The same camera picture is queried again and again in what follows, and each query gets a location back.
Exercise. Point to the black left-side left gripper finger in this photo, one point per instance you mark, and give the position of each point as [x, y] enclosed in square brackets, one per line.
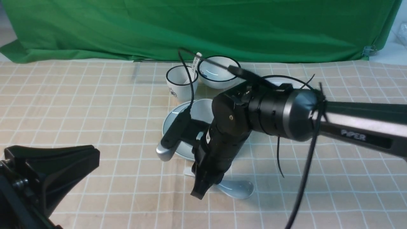
[46, 175]

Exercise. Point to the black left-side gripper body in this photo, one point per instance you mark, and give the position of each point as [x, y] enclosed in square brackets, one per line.
[17, 211]

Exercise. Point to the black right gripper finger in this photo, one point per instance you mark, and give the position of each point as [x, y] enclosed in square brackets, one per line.
[202, 184]

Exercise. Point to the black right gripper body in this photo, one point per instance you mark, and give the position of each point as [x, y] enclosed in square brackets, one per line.
[223, 139]

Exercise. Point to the white ceramic soup spoon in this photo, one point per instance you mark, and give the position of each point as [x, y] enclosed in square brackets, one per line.
[232, 188]

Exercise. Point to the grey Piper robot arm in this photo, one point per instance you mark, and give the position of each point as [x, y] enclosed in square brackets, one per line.
[302, 114]

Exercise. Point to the pale green-rimmed plate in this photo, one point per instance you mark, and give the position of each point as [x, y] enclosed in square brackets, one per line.
[201, 110]

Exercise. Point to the black-rimmed white bowl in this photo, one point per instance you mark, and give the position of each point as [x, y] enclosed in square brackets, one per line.
[216, 77]

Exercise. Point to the black-rimmed illustrated plate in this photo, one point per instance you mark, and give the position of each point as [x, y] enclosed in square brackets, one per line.
[281, 79]

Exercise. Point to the black-rimmed white cup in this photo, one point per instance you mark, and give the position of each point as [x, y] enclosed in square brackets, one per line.
[178, 83]

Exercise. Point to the white printed spoon in cup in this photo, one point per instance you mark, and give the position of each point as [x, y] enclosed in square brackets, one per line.
[195, 62]

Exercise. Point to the beige checkered tablecloth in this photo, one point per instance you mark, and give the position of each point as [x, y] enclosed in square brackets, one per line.
[120, 108]

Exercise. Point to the green backdrop cloth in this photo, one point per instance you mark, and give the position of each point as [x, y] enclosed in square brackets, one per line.
[286, 31]

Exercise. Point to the metal clip on backdrop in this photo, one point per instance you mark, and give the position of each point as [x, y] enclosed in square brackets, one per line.
[369, 51]

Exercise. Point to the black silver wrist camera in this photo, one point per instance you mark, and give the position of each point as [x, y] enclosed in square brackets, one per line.
[183, 129]

